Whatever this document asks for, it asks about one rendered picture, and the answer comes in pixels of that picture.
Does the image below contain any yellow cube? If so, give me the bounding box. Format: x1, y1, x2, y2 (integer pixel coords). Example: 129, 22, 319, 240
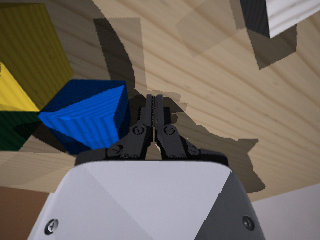
0, 3, 74, 111

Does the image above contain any dark green cube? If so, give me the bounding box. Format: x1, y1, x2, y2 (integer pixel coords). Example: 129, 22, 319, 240
0, 108, 45, 151

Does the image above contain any blue cube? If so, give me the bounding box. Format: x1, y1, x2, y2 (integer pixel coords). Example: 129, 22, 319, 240
38, 79, 131, 155

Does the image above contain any light wooden cube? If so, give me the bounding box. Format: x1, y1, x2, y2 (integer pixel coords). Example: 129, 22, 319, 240
240, 0, 320, 38

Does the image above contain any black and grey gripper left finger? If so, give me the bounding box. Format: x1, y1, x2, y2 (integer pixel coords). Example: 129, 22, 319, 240
74, 94, 154, 166

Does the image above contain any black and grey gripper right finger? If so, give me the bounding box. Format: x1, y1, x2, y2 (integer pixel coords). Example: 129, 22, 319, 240
155, 94, 229, 166

